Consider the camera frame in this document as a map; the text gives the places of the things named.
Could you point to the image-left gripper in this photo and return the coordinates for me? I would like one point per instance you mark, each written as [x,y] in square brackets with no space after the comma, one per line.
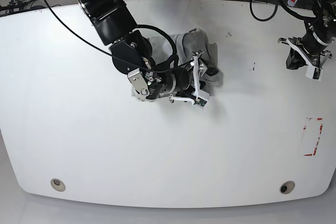
[196,68]

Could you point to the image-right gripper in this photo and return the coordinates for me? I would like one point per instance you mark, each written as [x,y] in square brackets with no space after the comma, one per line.
[301,55]

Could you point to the grey T-shirt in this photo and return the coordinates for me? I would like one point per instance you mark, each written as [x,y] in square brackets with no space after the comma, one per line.
[169,75]

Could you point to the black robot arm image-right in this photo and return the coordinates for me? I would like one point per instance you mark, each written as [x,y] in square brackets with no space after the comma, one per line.
[321,26]

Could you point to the black robot arm image-left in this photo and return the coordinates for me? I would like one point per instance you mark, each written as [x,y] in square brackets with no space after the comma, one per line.
[117,29]

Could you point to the red tape rectangle marking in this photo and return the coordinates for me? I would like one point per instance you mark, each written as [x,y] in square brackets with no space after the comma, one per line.
[311,136]

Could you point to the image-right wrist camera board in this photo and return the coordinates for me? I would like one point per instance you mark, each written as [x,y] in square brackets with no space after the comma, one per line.
[314,73]

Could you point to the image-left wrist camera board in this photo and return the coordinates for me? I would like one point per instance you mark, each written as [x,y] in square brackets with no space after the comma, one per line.
[200,102]

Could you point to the right table cable grommet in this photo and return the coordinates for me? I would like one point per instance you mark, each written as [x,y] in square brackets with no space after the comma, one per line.
[287,187]

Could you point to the table cable grommet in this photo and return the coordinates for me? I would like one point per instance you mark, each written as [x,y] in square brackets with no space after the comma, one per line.
[57,185]
[287,187]

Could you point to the left table cable grommet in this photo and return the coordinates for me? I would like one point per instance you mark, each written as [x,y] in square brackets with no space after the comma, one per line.
[57,185]

